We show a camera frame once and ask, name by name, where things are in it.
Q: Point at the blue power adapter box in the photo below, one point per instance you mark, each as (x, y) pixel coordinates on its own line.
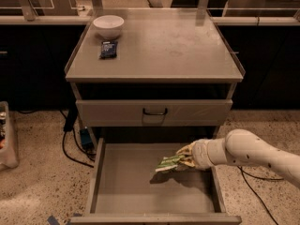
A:
(85, 137)

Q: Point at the closed grey top drawer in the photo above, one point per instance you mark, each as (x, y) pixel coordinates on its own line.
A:
(129, 113)

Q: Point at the clear plastic storage bin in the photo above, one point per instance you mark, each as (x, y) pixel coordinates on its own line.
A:
(9, 144)

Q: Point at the white ceramic bowl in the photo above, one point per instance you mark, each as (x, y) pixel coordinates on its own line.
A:
(109, 26)

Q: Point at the grey drawer cabinet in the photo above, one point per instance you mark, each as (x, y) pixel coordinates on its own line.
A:
(161, 54)

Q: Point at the black drawer handle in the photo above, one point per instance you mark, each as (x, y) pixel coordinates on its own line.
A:
(162, 113)

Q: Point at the black power plug block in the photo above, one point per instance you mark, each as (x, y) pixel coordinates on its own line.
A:
(71, 118)

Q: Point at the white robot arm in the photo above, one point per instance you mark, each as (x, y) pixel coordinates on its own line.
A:
(241, 147)

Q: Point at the green jalapeno chip bag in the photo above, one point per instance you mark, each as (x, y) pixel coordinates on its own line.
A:
(169, 163)

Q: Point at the blue floor tape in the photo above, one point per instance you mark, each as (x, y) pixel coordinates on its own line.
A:
(51, 220)

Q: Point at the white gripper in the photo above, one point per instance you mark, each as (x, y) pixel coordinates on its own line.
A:
(200, 155)

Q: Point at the open grey middle drawer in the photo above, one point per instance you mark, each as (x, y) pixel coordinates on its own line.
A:
(125, 189)

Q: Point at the dark blue snack packet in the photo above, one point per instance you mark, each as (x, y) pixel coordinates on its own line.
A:
(108, 49)

